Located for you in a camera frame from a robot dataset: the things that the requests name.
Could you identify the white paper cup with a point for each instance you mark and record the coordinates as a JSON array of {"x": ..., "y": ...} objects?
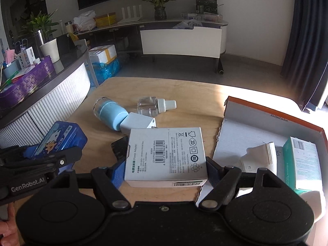
[{"x": 316, "y": 202}]

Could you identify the clear plastic organizer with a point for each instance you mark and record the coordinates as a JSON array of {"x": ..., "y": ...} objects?
[{"x": 205, "y": 17}]

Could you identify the white plastic bag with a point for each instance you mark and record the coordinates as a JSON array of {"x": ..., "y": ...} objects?
[{"x": 84, "y": 21}]

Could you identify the scissors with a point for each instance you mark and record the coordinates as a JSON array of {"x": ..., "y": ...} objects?
[{"x": 20, "y": 44}]

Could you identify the grey blue cup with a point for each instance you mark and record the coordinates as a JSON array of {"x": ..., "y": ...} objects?
[{"x": 10, "y": 70}]

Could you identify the white router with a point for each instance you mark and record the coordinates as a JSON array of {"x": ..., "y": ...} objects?
[{"x": 130, "y": 14}]

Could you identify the person's left hand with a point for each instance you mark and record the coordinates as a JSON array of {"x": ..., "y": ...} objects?
[{"x": 6, "y": 229}]

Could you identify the plant in white pot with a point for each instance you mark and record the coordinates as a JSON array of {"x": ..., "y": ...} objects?
[{"x": 50, "y": 51}]

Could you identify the curved white ribbed counter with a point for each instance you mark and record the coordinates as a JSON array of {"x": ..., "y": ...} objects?
[{"x": 51, "y": 107}]

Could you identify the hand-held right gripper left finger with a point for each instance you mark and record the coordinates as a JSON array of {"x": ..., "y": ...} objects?
[{"x": 119, "y": 174}]

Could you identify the cardboard box yellow tape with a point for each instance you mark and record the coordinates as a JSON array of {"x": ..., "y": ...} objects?
[{"x": 102, "y": 52}]

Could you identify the blue tin box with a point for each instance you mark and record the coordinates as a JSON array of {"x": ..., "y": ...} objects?
[{"x": 66, "y": 135}]

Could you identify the black roll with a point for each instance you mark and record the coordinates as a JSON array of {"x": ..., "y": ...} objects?
[{"x": 220, "y": 68}]

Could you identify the pale crumpled plastic bag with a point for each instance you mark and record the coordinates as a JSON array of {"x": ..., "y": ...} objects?
[{"x": 188, "y": 25}]

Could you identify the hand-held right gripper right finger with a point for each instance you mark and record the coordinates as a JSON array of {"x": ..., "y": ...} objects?
[{"x": 215, "y": 170}]

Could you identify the white adapter box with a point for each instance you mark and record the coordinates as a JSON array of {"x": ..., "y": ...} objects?
[{"x": 164, "y": 156}]

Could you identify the white printed carton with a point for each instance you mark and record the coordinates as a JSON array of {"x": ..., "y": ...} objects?
[{"x": 25, "y": 56}]

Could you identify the dark blue curtain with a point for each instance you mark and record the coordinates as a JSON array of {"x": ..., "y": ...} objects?
[{"x": 305, "y": 43}]

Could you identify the purple patterned box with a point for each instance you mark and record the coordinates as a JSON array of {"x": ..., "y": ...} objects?
[{"x": 30, "y": 82}]

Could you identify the steel bottle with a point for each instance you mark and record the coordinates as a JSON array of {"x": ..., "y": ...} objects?
[{"x": 39, "y": 41}]

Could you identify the white charger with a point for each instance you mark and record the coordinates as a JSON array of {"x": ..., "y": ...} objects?
[{"x": 137, "y": 123}]

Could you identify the white television cabinet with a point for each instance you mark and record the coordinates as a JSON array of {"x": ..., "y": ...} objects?
[{"x": 179, "y": 42}]

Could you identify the white plug-in device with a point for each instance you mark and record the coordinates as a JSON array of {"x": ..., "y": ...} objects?
[{"x": 258, "y": 156}]

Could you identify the pink paper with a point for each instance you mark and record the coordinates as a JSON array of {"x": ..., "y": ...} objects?
[{"x": 9, "y": 55}]

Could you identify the teal carton box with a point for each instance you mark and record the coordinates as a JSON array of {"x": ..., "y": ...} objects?
[{"x": 305, "y": 164}]

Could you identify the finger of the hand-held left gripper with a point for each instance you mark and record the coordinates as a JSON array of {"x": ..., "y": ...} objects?
[
  {"x": 12, "y": 151},
  {"x": 66, "y": 156}
]

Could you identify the orange cardboard box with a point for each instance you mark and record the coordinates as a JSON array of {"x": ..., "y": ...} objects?
[{"x": 238, "y": 135}]

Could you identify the plant in dark vase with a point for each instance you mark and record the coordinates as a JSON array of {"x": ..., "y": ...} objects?
[{"x": 160, "y": 13}]

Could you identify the clear bottle white cap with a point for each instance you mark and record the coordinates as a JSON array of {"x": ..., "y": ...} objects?
[{"x": 147, "y": 105}]

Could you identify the black green box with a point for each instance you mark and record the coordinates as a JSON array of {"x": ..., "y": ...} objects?
[{"x": 206, "y": 6}]

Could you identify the blue plastic bag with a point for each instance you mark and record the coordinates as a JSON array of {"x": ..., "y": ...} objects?
[{"x": 106, "y": 69}]

